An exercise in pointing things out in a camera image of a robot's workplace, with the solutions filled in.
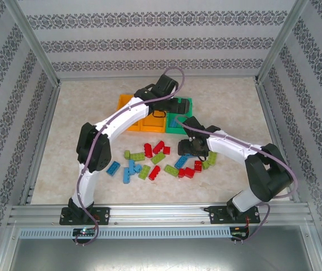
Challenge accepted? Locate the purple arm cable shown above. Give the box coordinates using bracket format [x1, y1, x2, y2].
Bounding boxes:
[174, 114, 295, 245]
[74, 67, 186, 246]

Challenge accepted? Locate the orange plastic bin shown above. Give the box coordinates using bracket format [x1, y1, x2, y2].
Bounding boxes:
[139, 111, 167, 133]
[116, 94, 144, 133]

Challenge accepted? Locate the aluminium frame post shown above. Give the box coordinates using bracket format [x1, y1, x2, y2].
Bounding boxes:
[2, 0, 61, 87]
[254, 0, 311, 85]

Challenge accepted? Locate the aluminium side rail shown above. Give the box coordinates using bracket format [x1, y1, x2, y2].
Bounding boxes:
[19, 81, 63, 206]
[255, 80, 301, 204]

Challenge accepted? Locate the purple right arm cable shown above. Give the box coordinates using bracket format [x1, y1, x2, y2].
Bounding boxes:
[174, 114, 295, 245]

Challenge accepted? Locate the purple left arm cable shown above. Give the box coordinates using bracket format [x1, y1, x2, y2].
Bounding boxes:
[74, 67, 186, 246]

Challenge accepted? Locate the aluminium mounting rail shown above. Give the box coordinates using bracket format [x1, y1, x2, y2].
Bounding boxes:
[7, 203, 315, 226]

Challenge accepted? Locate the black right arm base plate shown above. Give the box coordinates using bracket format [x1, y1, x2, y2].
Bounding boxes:
[210, 205, 261, 225]

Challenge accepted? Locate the grey metal panel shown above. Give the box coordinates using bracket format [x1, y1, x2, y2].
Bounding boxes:
[8, 225, 322, 271]

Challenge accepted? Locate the aluminium rear rail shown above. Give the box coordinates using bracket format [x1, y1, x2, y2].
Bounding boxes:
[58, 73, 259, 82]

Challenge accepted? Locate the grey slotted cable duct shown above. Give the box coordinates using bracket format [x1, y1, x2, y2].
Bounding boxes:
[18, 227, 252, 239]

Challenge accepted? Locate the green plastic bin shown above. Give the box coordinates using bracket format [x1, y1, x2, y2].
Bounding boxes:
[165, 96, 194, 135]

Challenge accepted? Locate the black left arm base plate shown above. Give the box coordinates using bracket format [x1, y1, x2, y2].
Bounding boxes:
[59, 207, 111, 226]

